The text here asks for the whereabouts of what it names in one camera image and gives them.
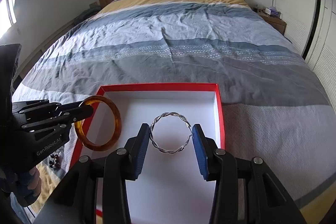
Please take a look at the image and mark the amber orange bangle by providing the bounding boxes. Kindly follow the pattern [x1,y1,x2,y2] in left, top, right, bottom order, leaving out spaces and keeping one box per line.
[75,95,122,152]

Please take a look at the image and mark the dark beaded bracelet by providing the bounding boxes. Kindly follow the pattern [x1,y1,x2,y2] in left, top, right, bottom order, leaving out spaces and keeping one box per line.
[48,152,62,170]

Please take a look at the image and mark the twisted silver bracelet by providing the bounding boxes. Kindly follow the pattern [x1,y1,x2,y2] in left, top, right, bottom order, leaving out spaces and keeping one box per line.
[148,111,194,155]

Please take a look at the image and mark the red white jewelry box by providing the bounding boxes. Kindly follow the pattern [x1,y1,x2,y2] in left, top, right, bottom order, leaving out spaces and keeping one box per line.
[69,83,226,224]

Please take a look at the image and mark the left hand blue glove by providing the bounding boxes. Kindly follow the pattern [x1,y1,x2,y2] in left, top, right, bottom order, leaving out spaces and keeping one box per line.
[15,167,42,198]

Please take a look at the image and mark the striped bed duvet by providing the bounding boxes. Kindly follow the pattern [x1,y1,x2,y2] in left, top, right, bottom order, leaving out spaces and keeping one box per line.
[13,0,335,223]

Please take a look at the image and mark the window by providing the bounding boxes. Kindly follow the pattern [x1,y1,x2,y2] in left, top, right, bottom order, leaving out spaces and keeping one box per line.
[0,0,17,38]

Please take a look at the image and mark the wooden nightstand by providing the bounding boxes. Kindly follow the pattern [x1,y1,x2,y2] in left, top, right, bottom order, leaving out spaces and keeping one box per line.
[258,10,286,36]

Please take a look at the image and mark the items on nightstand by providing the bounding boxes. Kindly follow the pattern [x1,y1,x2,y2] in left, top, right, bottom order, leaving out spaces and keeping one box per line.
[252,5,280,18]

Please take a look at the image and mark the white wardrobe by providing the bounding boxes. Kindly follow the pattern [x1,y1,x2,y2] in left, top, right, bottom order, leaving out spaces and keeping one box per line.
[272,0,335,106]

